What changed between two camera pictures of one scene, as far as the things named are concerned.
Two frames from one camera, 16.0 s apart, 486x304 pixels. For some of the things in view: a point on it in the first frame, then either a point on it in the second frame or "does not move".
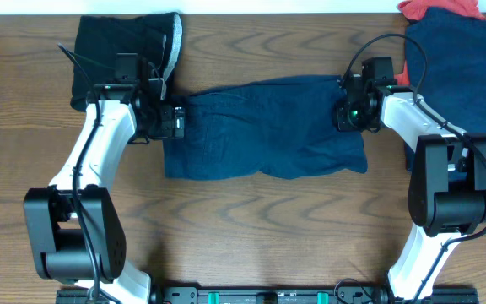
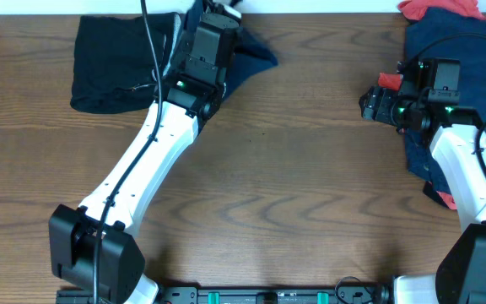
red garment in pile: [411, 8] does not move
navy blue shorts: [284, 127] to [250, 55]
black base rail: [282, 295] does not move
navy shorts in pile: [469, 80] does not move
